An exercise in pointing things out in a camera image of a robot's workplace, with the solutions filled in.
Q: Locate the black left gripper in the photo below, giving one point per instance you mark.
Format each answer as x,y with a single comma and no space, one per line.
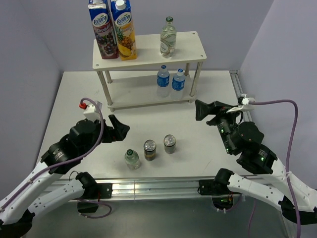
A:
120,130

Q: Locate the dark can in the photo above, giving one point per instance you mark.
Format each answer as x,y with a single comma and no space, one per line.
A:
150,150
169,144

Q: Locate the chang soda bottle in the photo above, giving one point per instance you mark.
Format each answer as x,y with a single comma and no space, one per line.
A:
168,38
132,159

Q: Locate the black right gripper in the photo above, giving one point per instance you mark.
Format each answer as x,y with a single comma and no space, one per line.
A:
202,108

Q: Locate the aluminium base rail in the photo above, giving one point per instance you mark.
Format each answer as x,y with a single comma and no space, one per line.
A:
180,188

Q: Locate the pineapple juice carton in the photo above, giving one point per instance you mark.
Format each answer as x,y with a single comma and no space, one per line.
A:
124,28

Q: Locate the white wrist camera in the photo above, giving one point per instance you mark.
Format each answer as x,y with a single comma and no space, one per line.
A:
91,110
244,104

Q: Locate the beige two-tier shelf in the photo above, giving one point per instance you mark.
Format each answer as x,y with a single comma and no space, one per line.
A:
133,83

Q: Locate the Pocari Sweat bottle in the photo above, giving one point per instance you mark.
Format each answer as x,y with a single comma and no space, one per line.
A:
178,83
163,82

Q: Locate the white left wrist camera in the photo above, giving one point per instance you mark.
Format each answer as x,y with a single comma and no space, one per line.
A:
91,110

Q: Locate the grape juice carton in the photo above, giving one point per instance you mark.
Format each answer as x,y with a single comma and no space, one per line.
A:
103,29

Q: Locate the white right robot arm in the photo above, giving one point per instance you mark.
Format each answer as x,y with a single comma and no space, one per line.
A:
284,191

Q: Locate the dark can left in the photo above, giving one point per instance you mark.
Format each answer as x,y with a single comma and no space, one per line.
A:
150,150

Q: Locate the dark can right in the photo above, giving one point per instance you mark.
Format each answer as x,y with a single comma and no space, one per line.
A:
169,144

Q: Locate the Chang soda bottle front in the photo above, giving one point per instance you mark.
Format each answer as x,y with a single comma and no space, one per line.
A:
132,159

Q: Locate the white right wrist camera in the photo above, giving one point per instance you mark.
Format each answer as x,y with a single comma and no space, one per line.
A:
244,104

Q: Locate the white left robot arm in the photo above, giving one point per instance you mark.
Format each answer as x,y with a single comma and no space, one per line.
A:
26,203

